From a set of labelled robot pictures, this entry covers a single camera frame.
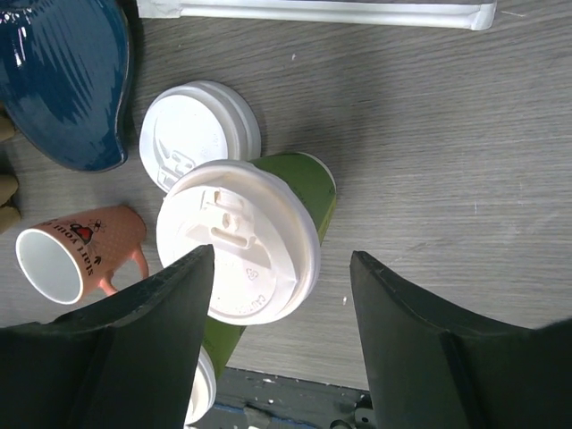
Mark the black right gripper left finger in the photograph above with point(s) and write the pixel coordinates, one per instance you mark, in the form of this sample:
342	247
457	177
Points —
140	347

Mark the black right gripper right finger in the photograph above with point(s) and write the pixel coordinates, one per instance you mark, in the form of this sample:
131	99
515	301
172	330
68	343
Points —
433	364

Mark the small pink handled cup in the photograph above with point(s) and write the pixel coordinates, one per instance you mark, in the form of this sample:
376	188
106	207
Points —
67	258

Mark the white cup lid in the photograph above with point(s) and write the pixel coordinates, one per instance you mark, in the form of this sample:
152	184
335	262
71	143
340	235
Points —
177	213
203	392

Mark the stack of white lids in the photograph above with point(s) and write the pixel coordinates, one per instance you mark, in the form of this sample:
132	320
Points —
195	123

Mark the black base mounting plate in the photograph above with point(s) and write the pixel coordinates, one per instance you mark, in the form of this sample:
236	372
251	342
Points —
247	399

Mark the blue shell-shaped dish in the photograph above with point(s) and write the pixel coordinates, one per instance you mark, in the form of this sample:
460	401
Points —
66	75

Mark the wrapped white straw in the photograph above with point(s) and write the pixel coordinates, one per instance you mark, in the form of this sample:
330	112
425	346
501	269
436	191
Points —
471	15

